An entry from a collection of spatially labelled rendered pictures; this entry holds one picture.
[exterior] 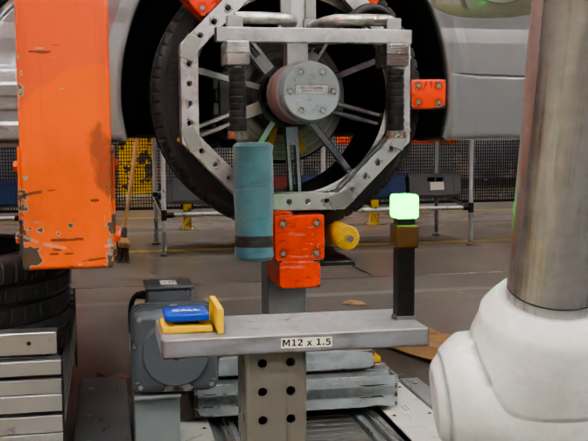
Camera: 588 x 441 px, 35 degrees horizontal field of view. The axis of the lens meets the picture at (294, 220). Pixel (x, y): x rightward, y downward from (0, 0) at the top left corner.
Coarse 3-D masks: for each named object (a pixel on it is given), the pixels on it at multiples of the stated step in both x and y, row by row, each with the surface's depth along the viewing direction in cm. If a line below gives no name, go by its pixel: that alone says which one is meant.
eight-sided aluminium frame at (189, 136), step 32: (224, 0) 213; (352, 0) 219; (192, 32) 213; (192, 64) 213; (192, 96) 214; (192, 128) 214; (384, 160) 224; (288, 192) 222; (320, 192) 222; (352, 192) 223
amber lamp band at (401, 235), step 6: (390, 228) 160; (396, 228) 157; (402, 228) 157; (408, 228) 157; (414, 228) 157; (390, 234) 160; (396, 234) 157; (402, 234) 157; (408, 234) 157; (414, 234) 157; (390, 240) 160; (396, 240) 157; (402, 240) 157; (408, 240) 157; (414, 240) 157; (396, 246) 157; (402, 246) 157; (408, 246) 157; (414, 246) 158
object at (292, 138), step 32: (256, 0) 223; (320, 0) 226; (256, 64) 227; (256, 96) 228; (384, 96) 233; (224, 128) 226; (288, 128) 229; (384, 128) 232; (288, 160) 230; (352, 160) 240
